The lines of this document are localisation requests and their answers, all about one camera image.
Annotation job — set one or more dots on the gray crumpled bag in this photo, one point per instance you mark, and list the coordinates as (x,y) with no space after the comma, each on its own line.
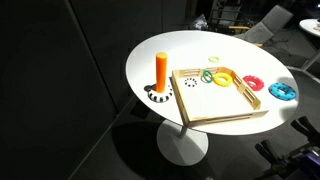
(200,22)

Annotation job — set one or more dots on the orange cylinder peg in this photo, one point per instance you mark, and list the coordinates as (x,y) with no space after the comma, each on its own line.
(161,71)

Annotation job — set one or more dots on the gray lounge chair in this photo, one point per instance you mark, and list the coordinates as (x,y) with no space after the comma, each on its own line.
(266,25)

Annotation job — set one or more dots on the black and purple equipment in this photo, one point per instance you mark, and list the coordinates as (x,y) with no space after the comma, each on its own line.
(296,156)

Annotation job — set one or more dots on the wooden crate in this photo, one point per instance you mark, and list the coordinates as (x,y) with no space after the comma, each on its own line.
(213,103)

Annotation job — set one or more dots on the white table pedestal base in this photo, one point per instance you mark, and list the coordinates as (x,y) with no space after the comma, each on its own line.
(181,146)

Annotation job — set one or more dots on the white round side table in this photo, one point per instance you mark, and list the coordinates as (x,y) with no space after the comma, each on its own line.
(310,26)

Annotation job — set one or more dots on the black metal rack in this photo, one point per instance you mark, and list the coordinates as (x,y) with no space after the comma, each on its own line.
(226,15)

